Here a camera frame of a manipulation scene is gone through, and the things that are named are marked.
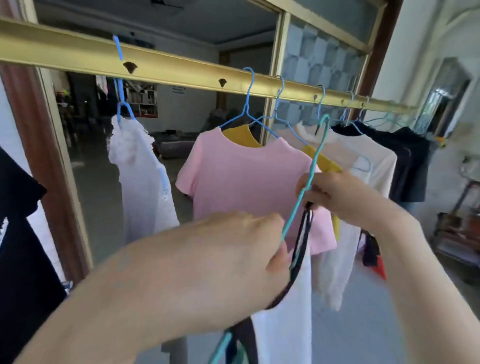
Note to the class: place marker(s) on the mustard yellow t-shirt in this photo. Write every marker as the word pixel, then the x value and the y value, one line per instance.
pixel 243 137

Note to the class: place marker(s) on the pink t-shirt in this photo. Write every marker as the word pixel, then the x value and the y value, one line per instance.
pixel 240 176

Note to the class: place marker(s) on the black sheer blouse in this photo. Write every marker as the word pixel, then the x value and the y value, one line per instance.
pixel 401 176

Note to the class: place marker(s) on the white lace blouse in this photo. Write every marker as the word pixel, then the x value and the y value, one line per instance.
pixel 142 180

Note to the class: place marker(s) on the sheer white lace-collar shirt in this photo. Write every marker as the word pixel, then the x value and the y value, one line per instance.
pixel 337 270

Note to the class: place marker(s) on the black shorts with logo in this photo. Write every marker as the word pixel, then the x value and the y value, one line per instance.
pixel 420 168

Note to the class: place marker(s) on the person's right forearm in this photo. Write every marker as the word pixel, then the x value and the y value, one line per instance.
pixel 431 292

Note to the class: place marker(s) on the grey sofa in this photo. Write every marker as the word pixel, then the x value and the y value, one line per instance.
pixel 176 142

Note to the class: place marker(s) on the person's left hand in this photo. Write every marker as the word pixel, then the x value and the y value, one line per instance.
pixel 210 270

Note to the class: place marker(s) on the white black-trimmed tank top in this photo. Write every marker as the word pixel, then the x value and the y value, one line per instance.
pixel 285 330

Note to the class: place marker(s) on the wooden chair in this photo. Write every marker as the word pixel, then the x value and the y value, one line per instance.
pixel 457 232

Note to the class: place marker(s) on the white ornate arch frame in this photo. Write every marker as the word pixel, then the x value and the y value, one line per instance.
pixel 431 45

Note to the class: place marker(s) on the ceiling lamp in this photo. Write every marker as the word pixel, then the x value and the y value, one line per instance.
pixel 165 5

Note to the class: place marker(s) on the red plastic basin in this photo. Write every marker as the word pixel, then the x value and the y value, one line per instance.
pixel 380 268

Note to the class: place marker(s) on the gold framed glass door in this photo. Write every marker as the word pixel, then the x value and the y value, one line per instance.
pixel 318 48

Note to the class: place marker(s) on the indoor wall shelf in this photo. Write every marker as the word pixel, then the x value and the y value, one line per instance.
pixel 140 99

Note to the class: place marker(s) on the black t-shirt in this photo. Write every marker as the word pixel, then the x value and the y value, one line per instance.
pixel 22 262

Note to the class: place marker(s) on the brown door frame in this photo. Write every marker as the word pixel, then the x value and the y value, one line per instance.
pixel 37 150

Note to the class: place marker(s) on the person's right hand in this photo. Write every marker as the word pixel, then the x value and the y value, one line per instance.
pixel 345 198

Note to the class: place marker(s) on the gold clothes rail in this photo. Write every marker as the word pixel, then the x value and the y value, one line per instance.
pixel 75 52

